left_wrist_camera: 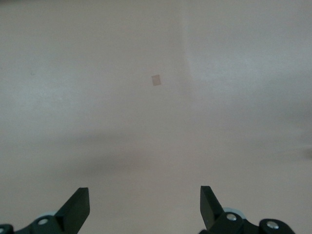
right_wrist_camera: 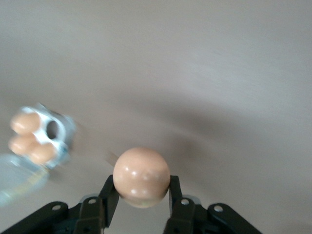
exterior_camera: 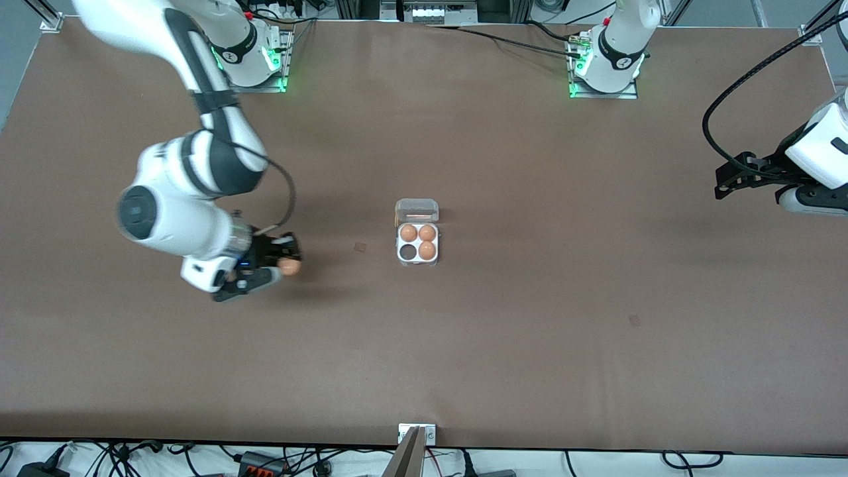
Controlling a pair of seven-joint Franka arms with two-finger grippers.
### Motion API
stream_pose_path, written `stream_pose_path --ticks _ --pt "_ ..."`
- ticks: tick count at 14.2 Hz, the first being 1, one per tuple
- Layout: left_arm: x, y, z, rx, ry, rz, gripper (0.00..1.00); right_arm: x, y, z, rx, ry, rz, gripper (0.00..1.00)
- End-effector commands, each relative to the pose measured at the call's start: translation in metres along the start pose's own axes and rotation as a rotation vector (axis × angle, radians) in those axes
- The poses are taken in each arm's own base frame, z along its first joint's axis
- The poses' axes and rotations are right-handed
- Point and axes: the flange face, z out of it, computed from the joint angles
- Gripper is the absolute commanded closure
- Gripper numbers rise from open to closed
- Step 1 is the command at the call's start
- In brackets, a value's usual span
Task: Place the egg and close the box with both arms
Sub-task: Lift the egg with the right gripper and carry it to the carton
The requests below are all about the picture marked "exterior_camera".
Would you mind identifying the clear plastic egg box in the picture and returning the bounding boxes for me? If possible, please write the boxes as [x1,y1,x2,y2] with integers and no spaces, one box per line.
[395,197,441,268]

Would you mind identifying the grey electrical terminal box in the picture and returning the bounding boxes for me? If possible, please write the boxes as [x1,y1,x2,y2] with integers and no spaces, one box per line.
[396,0,479,25]

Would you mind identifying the black power strip orange switches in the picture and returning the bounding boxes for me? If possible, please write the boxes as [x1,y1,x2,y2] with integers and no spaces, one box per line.
[237,451,290,477]

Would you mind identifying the aluminium profile bar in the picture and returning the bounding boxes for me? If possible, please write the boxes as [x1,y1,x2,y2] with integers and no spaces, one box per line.
[381,427,426,477]

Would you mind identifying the black power adapter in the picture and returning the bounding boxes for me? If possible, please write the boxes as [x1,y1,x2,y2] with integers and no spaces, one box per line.
[16,462,71,477]

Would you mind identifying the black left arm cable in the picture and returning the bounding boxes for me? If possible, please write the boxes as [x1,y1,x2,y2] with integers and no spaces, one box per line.
[702,0,848,177]

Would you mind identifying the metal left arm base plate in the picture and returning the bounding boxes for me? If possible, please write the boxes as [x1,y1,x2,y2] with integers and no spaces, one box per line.
[567,32,639,101]

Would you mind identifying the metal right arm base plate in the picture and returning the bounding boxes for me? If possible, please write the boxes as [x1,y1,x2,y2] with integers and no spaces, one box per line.
[225,29,294,94]

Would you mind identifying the metal table edge bracket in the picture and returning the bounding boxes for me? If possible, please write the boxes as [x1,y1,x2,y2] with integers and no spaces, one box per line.
[397,423,437,445]

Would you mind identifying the long black table cable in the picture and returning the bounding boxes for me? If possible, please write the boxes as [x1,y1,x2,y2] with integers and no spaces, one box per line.
[429,24,585,59]

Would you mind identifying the black looped floor cable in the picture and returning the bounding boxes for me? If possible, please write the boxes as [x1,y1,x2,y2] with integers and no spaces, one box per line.
[661,450,724,470]

